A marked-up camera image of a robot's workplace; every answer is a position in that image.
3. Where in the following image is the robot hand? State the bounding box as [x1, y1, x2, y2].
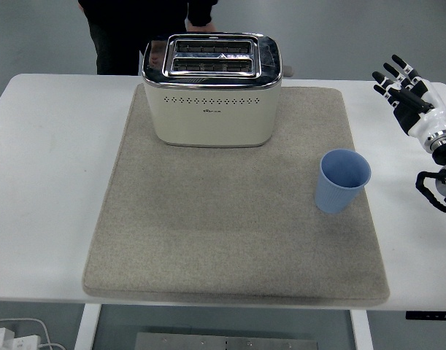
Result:
[372, 54, 446, 142]

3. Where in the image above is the blue ribbed cup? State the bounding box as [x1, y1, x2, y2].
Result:
[314, 148, 372, 215]

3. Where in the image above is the black table control panel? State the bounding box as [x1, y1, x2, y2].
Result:
[405, 311, 446, 322]

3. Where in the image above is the cream chrome toaster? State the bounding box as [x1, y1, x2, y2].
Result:
[141, 31, 295, 149]

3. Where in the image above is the white table leg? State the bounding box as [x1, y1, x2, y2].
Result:
[349, 309, 375, 350]
[73, 303, 103, 350]

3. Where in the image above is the beige felt mat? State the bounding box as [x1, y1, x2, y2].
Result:
[82, 85, 391, 306]

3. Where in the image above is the person's hand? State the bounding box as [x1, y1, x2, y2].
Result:
[185, 20, 217, 34]

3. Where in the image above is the person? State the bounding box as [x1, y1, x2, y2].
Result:
[77, 0, 219, 77]

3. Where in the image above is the white power strip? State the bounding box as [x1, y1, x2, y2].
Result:
[0, 327, 42, 350]

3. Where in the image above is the white cable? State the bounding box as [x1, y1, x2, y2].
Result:
[0, 317, 65, 350]

